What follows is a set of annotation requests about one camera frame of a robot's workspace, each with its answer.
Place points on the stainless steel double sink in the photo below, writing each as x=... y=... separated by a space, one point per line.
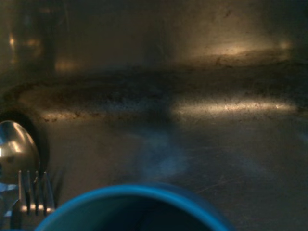
x=192 y=96

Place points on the teal ceramic mug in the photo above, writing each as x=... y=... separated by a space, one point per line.
x=134 y=207

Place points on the metal fork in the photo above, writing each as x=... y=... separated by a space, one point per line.
x=36 y=192

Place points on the metal spoon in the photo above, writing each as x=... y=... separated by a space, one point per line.
x=16 y=149

